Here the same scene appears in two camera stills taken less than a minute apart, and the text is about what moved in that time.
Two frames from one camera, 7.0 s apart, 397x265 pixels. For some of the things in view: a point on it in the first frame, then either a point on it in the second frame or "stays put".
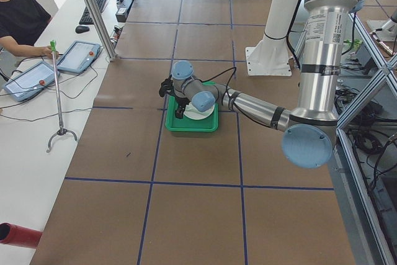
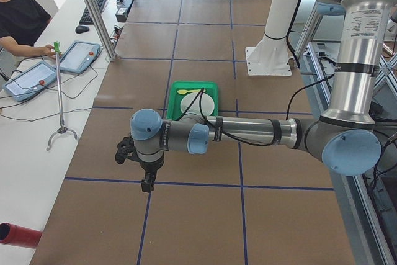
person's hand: [46, 51] stays put
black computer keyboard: [100, 0] stays put
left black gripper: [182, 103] to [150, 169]
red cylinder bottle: [19, 236] stays put
